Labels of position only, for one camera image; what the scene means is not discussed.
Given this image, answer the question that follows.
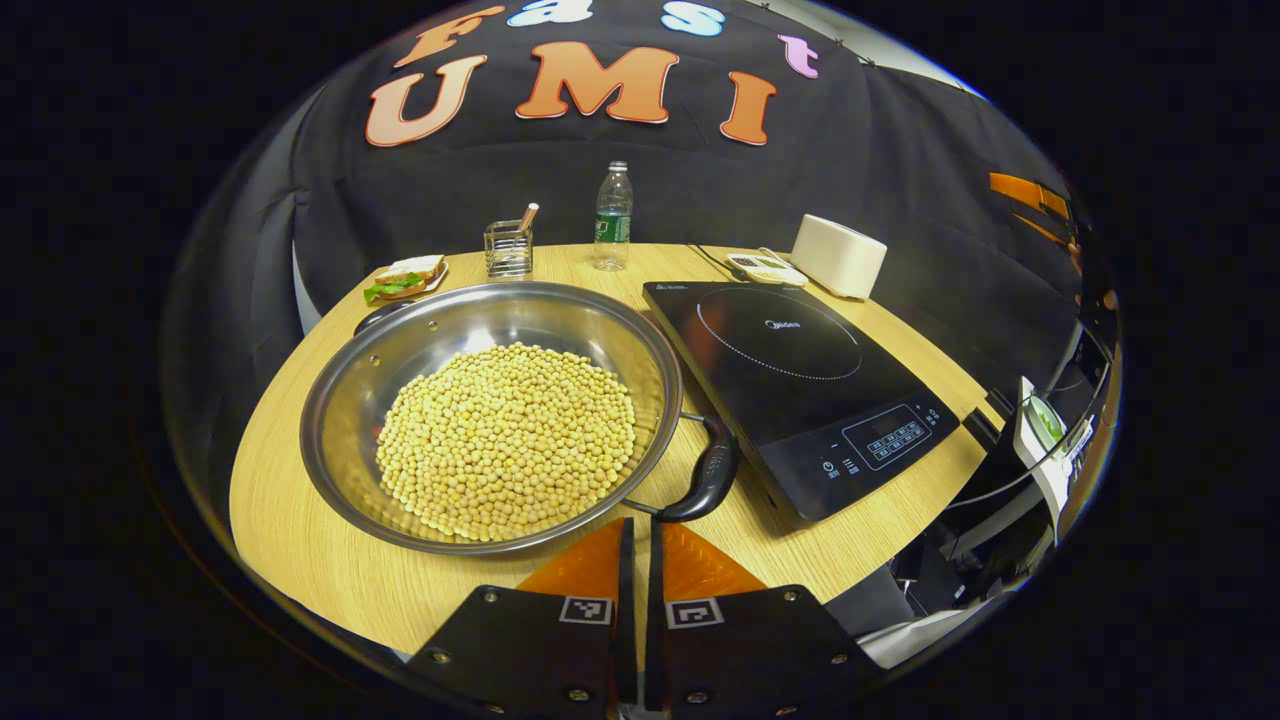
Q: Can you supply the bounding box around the wire mesh holder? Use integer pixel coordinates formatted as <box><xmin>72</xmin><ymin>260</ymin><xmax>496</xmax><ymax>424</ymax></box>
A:
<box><xmin>484</xmin><ymin>220</ymin><xmax>534</xmax><ymax>278</ymax></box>

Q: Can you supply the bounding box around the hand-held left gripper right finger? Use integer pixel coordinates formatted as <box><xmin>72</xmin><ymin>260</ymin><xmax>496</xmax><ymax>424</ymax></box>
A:
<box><xmin>645</xmin><ymin>517</ymin><xmax>881</xmax><ymax>720</ymax></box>

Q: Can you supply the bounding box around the white divided bean dish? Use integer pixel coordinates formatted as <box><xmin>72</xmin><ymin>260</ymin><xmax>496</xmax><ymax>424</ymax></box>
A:
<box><xmin>726</xmin><ymin>253</ymin><xmax>809</xmax><ymax>287</ymax></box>

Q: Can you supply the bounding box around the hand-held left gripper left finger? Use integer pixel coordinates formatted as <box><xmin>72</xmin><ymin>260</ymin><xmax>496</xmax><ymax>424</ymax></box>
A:
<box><xmin>408</xmin><ymin>517</ymin><xmax>637</xmax><ymax>720</ymax></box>

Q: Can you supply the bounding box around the black induction cooktop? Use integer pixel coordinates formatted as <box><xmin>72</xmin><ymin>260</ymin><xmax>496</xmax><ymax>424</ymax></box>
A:
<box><xmin>642</xmin><ymin>281</ymin><xmax>961</xmax><ymax>523</ymax></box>

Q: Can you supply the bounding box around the stainless steel pot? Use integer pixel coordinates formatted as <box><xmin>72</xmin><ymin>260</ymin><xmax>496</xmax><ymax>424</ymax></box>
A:
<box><xmin>300</xmin><ymin>281</ymin><xmax>741</xmax><ymax>556</ymax></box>

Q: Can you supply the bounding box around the black power cable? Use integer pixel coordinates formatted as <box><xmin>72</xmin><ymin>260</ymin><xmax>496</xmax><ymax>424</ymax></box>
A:
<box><xmin>690</xmin><ymin>243</ymin><xmax>746</xmax><ymax>281</ymax></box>

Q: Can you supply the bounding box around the clear plastic water bottle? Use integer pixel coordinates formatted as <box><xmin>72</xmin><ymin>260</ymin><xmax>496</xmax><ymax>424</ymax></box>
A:
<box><xmin>593</xmin><ymin>161</ymin><xmax>634</xmax><ymax>272</ymax></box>

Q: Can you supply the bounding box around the white toaster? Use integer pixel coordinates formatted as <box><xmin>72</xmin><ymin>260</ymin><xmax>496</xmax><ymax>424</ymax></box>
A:
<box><xmin>790</xmin><ymin>214</ymin><xmax>888</xmax><ymax>300</ymax></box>

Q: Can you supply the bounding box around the sandwich with lettuce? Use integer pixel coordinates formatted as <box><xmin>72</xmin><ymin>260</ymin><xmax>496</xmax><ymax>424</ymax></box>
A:
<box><xmin>363</xmin><ymin>254</ymin><xmax>448</xmax><ymax>304</ymax></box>

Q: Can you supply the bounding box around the pile of soybeans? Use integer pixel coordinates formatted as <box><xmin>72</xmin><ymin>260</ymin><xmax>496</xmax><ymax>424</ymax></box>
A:
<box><xmin>376</xmin><ymin>343</ymin><xmax>638</xmax><ymax>543</ymax></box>

